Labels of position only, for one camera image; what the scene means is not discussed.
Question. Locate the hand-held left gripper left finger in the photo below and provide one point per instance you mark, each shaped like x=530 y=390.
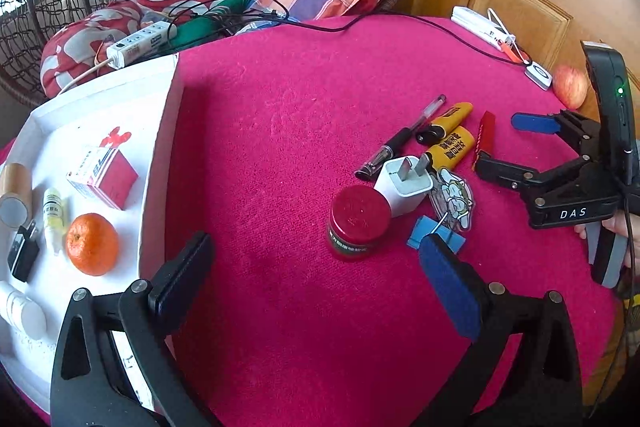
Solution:
x=182 y=272

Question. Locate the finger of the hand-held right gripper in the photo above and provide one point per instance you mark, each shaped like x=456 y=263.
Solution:
x=500 y=169
x=535 y=123

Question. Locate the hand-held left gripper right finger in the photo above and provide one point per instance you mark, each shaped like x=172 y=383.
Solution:
x=450 y=287

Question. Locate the red slim case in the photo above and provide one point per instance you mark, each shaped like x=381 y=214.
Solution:
x=485 y=132

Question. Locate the yellow lighter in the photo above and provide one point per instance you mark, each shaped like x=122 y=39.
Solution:
x=450 y=119
x=450 y=148

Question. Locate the blue binder clip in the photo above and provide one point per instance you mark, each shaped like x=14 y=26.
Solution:
x=425 y=229

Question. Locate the white charger plug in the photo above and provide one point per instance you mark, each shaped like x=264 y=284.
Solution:
x=400 y=192

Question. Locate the black clear pen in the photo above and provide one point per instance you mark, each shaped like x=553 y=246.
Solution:
x=400 y=139

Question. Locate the red jar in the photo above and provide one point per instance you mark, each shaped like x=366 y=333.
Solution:
x=357 y=217

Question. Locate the white tray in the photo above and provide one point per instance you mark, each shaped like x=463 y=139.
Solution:
x=100 y=117

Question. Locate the person's right hand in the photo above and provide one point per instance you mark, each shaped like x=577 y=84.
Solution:
x=633 y=234

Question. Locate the small white square device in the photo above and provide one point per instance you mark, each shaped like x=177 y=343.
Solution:
x=539 y=76

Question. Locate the red apple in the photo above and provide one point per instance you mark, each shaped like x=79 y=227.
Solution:
x=570 y=87

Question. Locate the orange tangerine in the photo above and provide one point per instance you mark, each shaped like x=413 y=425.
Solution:
x=92 y=244

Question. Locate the red white small box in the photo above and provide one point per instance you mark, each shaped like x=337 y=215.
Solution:
x=115 y=179

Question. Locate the white power bank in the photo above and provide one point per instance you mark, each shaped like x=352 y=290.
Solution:
x=475 y=24

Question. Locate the small white yellow bottle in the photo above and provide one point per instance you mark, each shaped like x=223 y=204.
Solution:
x=54 y=217

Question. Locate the black charger plug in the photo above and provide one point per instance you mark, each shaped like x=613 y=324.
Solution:
x=22 y=257

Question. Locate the white plastic bottle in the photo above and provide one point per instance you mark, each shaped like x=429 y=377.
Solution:
x=25 y=314

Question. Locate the tan tube with grey cap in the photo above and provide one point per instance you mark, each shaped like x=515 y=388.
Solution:
x=15 y=187

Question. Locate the magenta tablecloth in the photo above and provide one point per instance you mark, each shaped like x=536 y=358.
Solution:
x=275 y=107

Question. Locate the white power strip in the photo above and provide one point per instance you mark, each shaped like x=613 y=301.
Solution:
x=137 y=44

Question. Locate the green cloth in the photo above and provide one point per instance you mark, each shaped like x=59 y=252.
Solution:
x=200 y=29

